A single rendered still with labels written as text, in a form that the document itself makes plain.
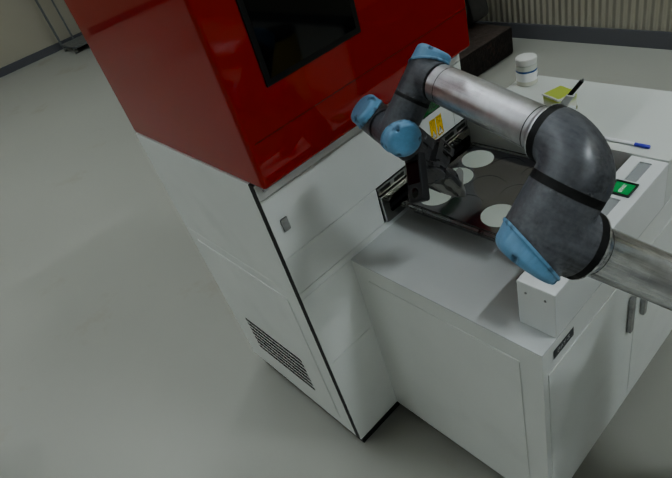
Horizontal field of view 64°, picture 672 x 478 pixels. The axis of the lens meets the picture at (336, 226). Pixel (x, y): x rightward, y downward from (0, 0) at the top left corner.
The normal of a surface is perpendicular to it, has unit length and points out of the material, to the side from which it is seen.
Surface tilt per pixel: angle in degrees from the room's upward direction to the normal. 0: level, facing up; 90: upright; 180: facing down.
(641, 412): 0
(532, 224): 51
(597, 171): 56
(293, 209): 90
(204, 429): 0
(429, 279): 0
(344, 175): 90
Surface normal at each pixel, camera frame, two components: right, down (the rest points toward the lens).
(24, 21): 0.66, 0.31
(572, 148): -0.40, -0.34
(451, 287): -0.26, -0.77
